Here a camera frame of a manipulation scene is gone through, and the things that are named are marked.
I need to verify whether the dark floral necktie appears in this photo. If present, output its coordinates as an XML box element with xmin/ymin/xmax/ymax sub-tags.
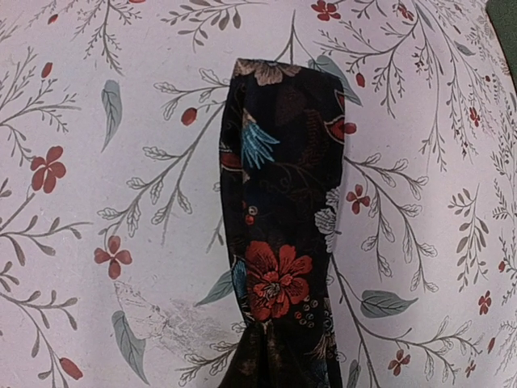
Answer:
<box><xmin>219</xmin><ymin>59</ymin><xmax>345</xmax><ymax>387</ymax></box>

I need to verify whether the green divided organizer box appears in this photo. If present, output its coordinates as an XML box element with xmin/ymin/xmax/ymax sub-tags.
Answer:
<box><xmin>486</xmin><ymin>0</ymin><xmax>516</xmax><ymax>41</ymax></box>

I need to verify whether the floral patterned table mat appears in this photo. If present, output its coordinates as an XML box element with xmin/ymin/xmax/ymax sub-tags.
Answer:
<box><xmin>1</xmin><ymin>1</ymin><xmax>516</xmax><ymax>387</ymax></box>

